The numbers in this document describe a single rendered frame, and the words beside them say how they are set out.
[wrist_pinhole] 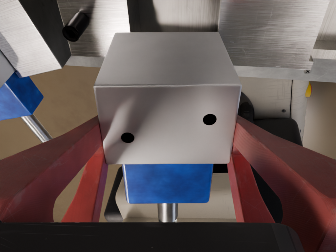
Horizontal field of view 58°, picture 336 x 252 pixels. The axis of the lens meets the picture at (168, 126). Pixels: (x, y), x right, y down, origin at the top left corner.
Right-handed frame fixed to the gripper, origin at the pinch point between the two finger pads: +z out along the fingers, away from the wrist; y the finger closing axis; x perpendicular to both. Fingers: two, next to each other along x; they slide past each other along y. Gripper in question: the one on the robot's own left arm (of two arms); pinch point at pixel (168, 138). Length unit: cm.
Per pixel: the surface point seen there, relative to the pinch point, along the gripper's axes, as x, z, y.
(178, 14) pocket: -1.9, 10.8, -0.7
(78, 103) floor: 70, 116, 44
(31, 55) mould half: 2.3, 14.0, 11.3
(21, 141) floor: 102, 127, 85
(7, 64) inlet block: 3.2, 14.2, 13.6
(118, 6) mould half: -3.0, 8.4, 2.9
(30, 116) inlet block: 9.1, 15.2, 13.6
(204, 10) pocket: -2.2, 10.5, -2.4
